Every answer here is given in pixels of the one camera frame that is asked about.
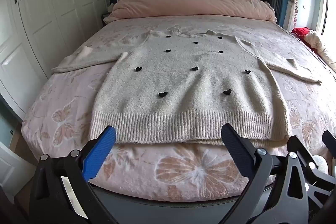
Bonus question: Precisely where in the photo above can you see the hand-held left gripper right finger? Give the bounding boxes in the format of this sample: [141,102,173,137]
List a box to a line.
[222,123,309,224]

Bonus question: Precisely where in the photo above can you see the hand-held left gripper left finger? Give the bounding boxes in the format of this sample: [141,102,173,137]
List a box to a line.
[29,125,117,224]

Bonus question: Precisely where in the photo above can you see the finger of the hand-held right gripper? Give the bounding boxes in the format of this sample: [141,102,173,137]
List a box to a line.
[287,136,336,224]
[322,131,336,151]

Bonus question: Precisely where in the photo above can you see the cream knit sweater black hearts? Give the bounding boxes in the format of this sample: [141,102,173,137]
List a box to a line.
[51,28,323,146]

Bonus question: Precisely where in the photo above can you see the bed with floral pink sheet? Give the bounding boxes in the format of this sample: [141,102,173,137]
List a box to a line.
[21,15,336,203]

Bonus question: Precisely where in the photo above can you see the cream fuzzy blanket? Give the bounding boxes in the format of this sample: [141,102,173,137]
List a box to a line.
[304,30,336,69]

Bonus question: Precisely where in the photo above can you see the red cloth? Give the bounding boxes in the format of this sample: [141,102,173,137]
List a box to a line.
[291,27,311,43]

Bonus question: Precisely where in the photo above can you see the window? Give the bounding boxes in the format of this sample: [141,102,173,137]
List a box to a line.
[322,0,336,38]

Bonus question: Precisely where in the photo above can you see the white wardrobe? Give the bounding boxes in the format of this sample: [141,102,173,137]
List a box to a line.
[0,0,111,119]

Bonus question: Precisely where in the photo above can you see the pink duvet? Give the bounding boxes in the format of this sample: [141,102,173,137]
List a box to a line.
[104,0,277,24]

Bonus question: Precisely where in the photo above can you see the dark grey bed frame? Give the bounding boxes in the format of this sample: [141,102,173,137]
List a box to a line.
[89,182,273,214]

